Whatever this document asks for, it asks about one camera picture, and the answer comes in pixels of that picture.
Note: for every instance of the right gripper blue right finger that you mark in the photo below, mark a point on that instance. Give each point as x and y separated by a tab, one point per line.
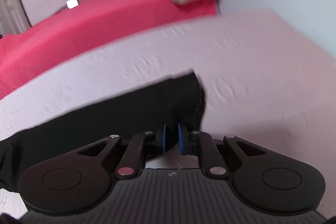
186	142

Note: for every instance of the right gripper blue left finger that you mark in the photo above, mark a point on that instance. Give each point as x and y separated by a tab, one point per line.
160	140

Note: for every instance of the black pants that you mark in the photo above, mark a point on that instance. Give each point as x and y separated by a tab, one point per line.
172	101

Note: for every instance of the white embossed mattress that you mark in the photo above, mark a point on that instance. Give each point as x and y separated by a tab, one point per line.
265	82

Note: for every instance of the pink red bed sheet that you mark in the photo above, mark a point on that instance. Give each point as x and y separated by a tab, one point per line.
90	24

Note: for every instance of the floral curtain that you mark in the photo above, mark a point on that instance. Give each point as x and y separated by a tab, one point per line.
13	17

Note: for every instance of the white wall socket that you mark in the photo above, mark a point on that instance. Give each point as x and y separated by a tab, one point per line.
72	4

